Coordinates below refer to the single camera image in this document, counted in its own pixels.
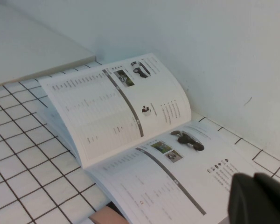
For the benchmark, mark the white product brochure book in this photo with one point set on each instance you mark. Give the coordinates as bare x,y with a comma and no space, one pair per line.
121,112

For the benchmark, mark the white black-grid table mat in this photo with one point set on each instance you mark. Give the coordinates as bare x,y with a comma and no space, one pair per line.
25,163

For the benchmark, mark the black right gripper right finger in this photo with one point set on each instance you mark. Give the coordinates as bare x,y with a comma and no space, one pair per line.
275,203

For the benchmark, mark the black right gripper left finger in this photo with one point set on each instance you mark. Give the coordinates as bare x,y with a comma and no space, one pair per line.
243,203

